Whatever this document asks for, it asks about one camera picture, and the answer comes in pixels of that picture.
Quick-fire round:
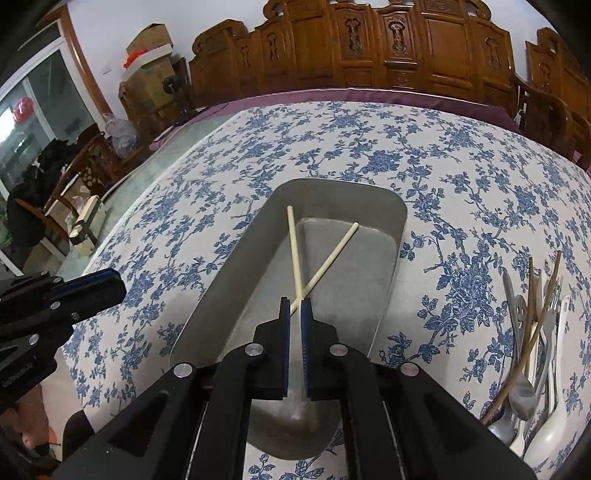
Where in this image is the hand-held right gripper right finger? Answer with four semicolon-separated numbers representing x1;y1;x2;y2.
300;298;539;480

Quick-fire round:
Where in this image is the small wooden stool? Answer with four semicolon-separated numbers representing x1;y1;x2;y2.
69;194;112;257

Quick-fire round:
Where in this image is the black clothing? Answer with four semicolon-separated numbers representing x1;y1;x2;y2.
7;138;83;265

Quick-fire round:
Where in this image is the cream chopstick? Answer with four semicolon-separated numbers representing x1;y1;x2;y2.
298;222;360;298
286;205;320;428

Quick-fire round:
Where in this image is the metal tray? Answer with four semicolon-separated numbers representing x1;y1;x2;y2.
169;178;408;460

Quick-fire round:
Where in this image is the wooden chair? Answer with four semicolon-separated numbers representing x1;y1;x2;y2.
16;134;122;246

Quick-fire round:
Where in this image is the person's left hand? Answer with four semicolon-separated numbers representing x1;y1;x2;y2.
0;385;51;453

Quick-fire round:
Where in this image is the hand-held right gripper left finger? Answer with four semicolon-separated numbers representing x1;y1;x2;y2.
53;298;291;480

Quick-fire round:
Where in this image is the carved wooden bench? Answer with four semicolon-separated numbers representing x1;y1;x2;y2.
189;0;518;116

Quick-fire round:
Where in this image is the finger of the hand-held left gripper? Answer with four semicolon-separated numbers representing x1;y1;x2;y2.
0;268;122;315
0;281;127;352

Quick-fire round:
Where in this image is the glass sliding door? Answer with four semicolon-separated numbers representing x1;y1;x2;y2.
0;18;110;195

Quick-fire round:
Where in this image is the blue floral tablecloth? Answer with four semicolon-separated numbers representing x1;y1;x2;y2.
62;100;591;480

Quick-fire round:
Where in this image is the brown wooden chopstick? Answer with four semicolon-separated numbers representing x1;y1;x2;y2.
481;250;563;425
527;257;541;352

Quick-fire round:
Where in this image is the large cardboard box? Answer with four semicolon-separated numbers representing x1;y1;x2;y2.
119;60;186;126

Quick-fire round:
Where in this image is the small cardboard box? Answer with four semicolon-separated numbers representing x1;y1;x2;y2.
126;23;174;57

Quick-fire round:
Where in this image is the white plastic rice paddle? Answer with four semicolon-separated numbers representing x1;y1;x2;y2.
524;295;575;472

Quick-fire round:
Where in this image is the purple cloth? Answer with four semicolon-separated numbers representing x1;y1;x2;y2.
148;88;522;153

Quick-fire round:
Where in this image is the clear plastic bag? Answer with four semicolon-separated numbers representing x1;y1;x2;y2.
102;113;139;158

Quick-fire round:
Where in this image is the metal fork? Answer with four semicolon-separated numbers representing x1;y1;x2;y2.
545;272;567;416

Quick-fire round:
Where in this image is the white flat box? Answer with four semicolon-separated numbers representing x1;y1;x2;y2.
122;45;174;71

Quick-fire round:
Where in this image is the carved wooden armchair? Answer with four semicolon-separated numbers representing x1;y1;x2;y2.
515;28;591;172

